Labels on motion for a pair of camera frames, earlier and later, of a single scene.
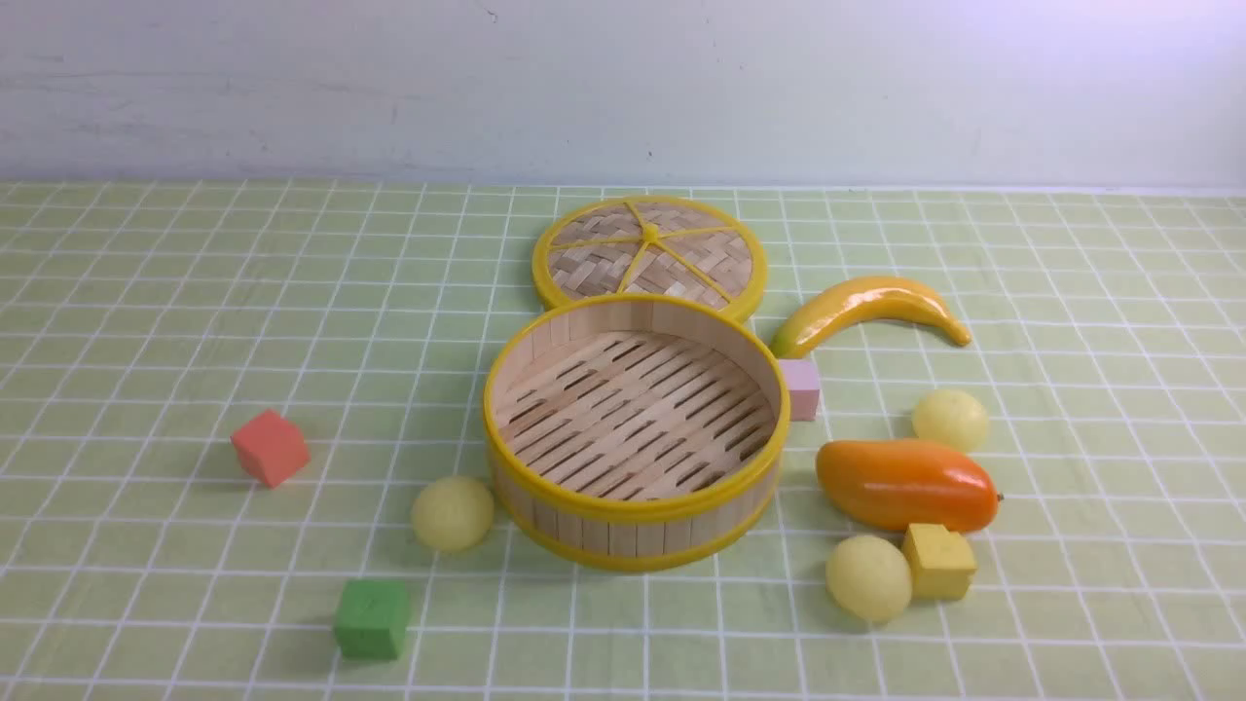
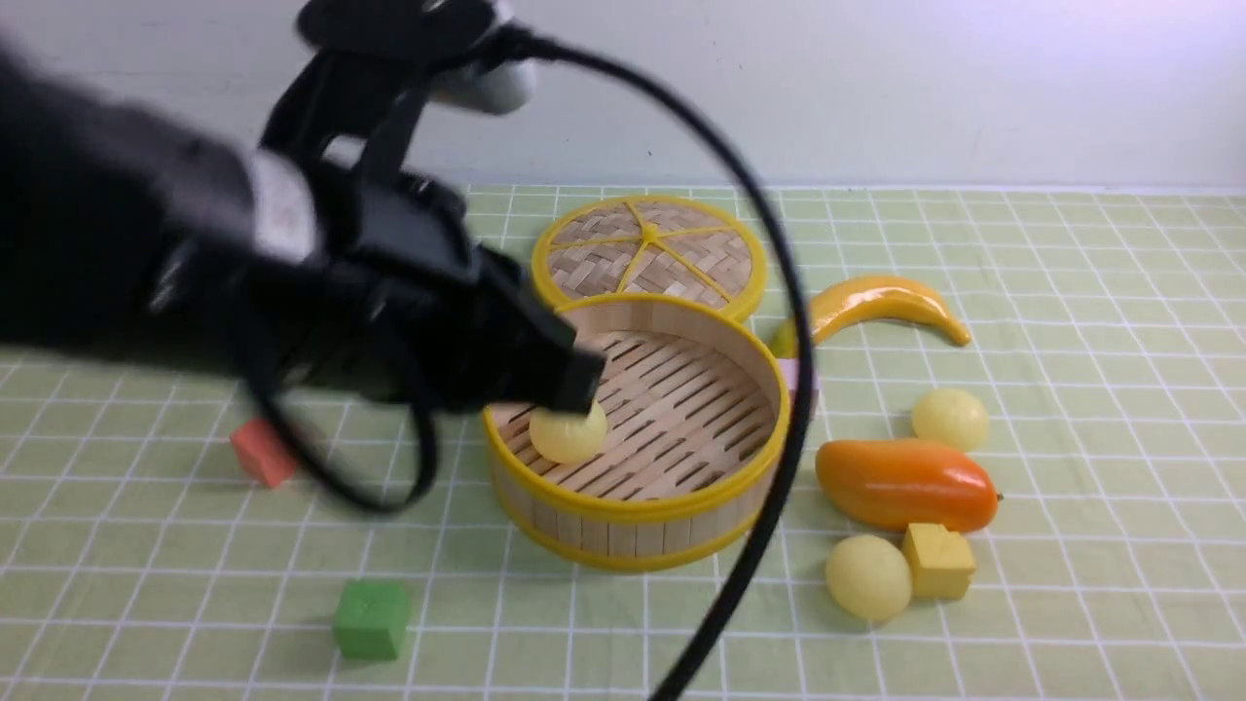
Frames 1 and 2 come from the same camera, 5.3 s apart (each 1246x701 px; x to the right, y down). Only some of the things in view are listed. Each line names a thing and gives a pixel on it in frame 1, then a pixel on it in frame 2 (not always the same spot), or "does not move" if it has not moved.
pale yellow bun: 952,416 does not move
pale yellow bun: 869,577 does not move
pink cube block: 803,376 does not move
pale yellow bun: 452,514 -> 568,437
